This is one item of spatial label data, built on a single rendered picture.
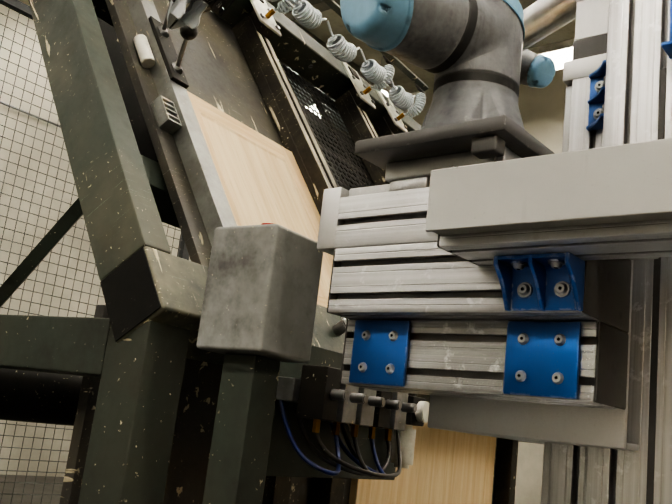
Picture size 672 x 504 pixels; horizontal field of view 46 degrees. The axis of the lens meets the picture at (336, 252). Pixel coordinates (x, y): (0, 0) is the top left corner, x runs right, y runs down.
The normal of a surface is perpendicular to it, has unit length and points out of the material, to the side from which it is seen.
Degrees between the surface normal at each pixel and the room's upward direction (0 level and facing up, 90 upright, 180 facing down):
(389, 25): 150
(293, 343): 90
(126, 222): 90
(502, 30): 90
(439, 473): 90
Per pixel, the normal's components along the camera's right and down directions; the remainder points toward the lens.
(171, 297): 0.76, -0.55
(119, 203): -0.54, -0.25
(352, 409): 0.83, -0.03
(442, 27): 0.40, 0.44
